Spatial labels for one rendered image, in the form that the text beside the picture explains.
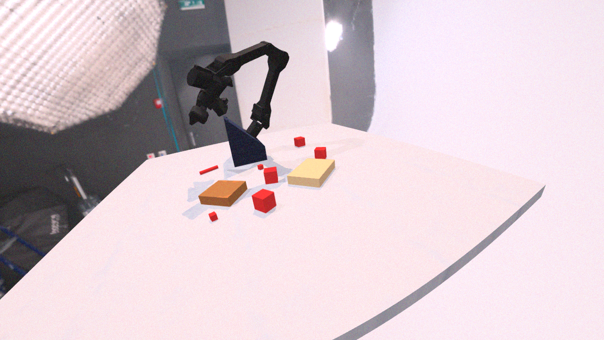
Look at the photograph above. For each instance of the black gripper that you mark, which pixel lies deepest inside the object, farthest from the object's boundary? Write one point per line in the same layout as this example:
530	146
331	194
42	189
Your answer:
198	112

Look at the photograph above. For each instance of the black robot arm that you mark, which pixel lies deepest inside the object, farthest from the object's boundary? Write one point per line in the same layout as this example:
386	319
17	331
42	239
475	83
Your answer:
212	78

